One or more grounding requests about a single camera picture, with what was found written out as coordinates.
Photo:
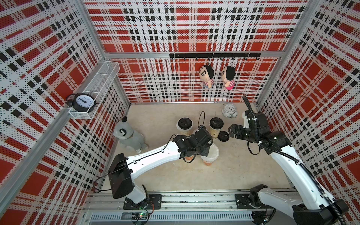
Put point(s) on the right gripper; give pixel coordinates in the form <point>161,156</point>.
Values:
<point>239,133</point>

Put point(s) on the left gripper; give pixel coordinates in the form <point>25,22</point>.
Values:
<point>205,152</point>

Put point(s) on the black cup lid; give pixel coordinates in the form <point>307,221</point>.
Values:
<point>185,123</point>

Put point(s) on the paper milk tea cup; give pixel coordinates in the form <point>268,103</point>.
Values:
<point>186,133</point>
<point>214,133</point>

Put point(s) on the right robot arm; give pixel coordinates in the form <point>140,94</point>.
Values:
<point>314,205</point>

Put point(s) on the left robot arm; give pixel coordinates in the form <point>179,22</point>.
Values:
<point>124,170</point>

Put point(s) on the small white clock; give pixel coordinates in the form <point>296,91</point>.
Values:
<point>230,111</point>

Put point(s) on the plush doll pink striped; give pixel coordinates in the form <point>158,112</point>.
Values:
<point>227,76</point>

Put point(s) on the plush doll blue striped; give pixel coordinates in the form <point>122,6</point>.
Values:
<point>206,75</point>

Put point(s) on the grey plush toy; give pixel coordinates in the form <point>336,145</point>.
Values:
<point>128,136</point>

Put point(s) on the black round alarm clock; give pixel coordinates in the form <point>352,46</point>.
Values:
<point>81,102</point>

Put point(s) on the black hook rail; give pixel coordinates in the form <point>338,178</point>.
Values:
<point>244,55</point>

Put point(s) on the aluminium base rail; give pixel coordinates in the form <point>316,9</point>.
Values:
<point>176,207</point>

